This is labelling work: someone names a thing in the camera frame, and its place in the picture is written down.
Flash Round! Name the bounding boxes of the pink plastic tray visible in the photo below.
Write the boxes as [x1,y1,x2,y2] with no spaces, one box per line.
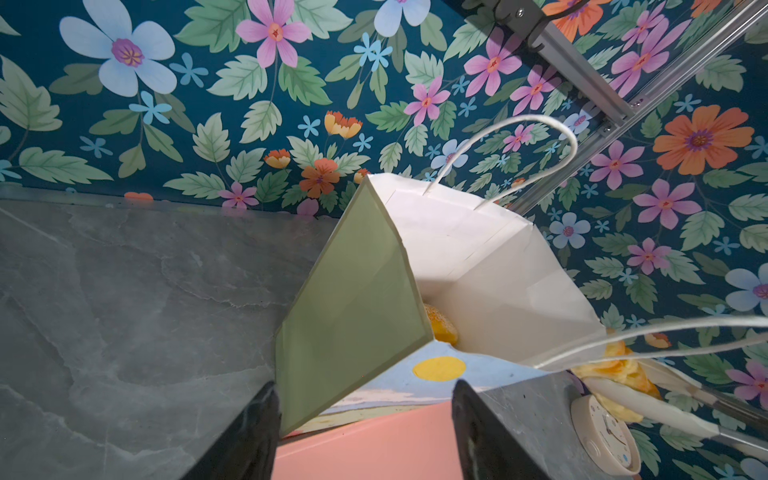
[272,402,463,480]

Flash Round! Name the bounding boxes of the cream round alarm clock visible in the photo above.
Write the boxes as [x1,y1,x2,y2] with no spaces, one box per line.
[570,395,641,477]

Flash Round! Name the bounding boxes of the braided glazed fake bread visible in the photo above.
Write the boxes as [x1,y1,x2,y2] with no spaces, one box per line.
[571,360,662,424]

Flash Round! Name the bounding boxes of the landscape print paper bag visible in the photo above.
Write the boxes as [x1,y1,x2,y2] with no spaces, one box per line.
[274,113,768,438]

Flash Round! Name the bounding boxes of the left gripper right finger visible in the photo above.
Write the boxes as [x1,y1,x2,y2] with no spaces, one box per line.
[451,380,549,480]

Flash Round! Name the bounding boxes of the metal tongs with white tips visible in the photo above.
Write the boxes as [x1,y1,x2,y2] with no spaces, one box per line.
[581,358,768,462]

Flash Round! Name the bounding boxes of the fake croissant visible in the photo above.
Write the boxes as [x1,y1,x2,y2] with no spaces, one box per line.
[424,304,459,345]

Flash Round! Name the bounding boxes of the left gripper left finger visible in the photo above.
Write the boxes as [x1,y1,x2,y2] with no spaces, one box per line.
[181,381,281,480]

